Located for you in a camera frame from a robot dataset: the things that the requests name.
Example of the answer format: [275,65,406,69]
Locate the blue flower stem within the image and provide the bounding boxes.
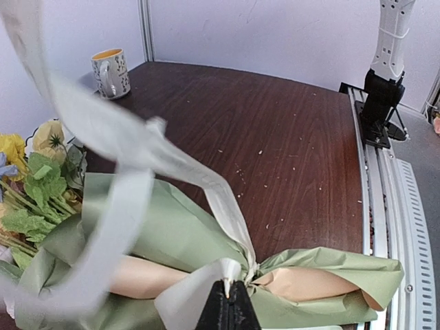
[0,152,19,181]

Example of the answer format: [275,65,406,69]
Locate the aluminium front rail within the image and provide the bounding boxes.
[340,83,439,329]

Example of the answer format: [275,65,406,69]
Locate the green and pink wrapping paper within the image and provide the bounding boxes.
[2,173,404,329]

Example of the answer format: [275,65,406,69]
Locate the pink flowers on floor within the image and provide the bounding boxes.
[432,109,440,135]

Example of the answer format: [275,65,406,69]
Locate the cream yellow rose stem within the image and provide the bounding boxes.
[32,120,87,209]

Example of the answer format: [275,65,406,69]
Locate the white patterned mug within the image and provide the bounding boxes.
[91,48,131,100]

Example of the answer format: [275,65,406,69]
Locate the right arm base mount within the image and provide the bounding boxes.
[354,100,410,149]

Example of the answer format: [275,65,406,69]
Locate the bright yellow flower stem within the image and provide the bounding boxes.
[1,133,28,182]

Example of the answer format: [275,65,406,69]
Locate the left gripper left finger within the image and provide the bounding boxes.
[195,280,229,330]

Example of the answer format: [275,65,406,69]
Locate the right aluminium frame post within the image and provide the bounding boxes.
[137,0,155,62]

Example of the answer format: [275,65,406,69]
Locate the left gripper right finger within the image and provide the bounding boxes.
[228,281,262,330]

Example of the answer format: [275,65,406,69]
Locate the white printed ribbon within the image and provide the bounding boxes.
[1,1,257,318]

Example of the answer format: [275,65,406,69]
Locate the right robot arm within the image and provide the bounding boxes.
[362,0,415,123]

